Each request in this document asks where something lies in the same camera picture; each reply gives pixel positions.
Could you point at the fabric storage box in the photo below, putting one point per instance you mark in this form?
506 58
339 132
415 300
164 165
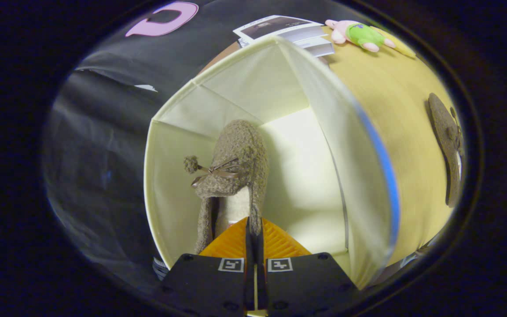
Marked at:
306 176

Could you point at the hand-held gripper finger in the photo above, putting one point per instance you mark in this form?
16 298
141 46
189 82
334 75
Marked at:
249 273
260 273

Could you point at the green and pink plush toy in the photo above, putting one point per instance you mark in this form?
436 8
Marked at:
363 35

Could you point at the plain white book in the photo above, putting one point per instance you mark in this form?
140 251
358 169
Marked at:
313 44

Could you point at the yellow plush cushion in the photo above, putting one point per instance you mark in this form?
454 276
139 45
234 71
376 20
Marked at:
401 46

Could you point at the brown fuzzy shoe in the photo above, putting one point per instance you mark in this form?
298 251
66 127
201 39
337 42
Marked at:
240 145
442 127

